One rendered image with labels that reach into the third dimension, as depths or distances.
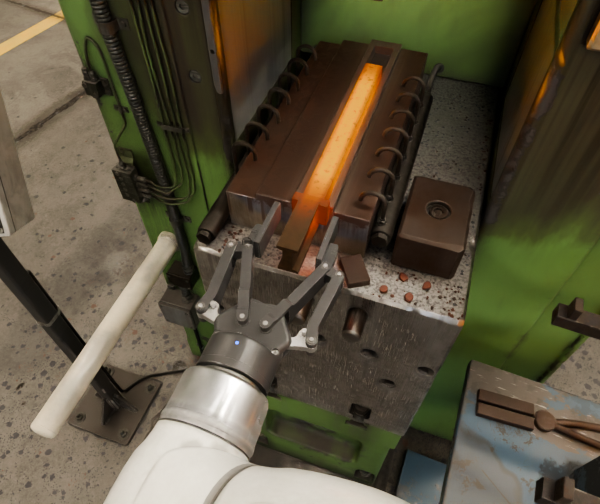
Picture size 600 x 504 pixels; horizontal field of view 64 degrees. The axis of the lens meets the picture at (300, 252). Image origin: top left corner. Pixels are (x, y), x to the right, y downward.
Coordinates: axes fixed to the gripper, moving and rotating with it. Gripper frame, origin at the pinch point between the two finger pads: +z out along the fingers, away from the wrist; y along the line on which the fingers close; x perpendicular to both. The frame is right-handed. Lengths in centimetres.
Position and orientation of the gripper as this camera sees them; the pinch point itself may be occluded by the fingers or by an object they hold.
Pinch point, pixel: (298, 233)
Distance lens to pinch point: 58.3
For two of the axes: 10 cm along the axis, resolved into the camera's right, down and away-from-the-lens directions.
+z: 3.3, -7.4, 5.8
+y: 9.4, 2.6, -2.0
